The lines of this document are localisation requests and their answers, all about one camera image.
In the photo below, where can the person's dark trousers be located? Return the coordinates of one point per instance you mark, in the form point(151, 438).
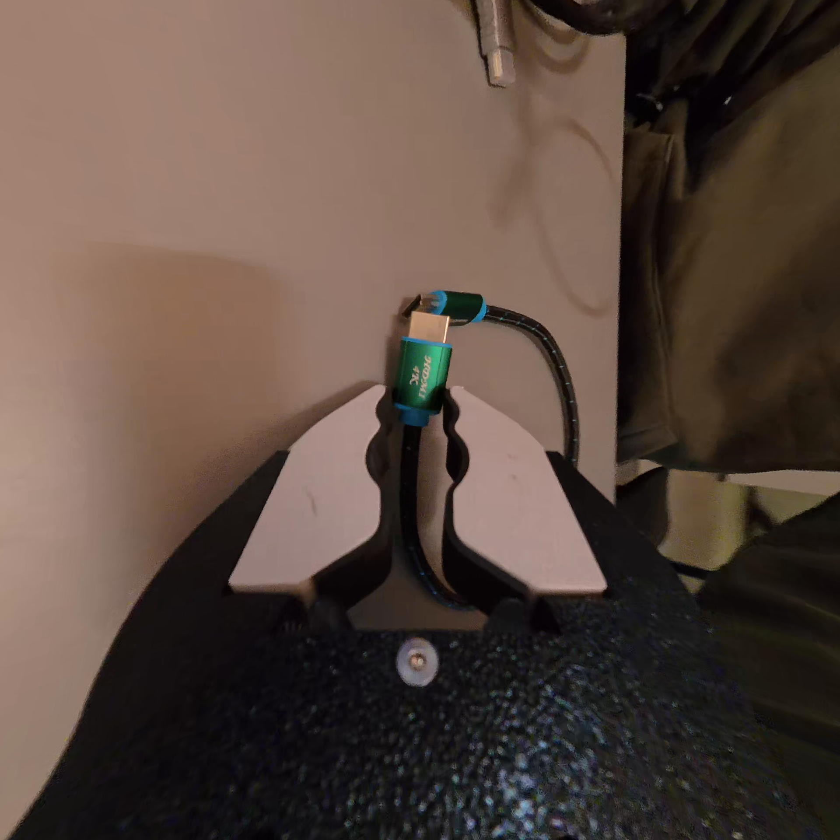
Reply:
point(781, 623)

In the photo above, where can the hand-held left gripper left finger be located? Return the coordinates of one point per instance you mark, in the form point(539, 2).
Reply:
point(315, 499)

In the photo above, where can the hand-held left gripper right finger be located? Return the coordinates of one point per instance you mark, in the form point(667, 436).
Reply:
point(518, 505)

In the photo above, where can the person's dark olive jacket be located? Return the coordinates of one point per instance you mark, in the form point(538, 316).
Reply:
point(741, 262)

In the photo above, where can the pale beige desk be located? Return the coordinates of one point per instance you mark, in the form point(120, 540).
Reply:
point(197, 197)

